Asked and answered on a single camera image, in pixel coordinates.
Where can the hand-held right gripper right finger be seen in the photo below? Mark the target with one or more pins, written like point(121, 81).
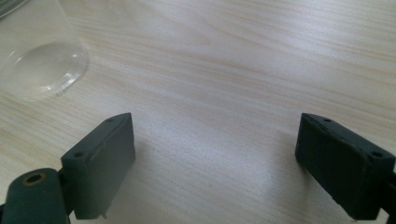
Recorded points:
point(339, 161)

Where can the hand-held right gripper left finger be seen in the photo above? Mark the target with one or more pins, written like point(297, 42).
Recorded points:
point(102, 168)

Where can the clear plastic cup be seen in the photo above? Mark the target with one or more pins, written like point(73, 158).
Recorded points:
point(46, 68)

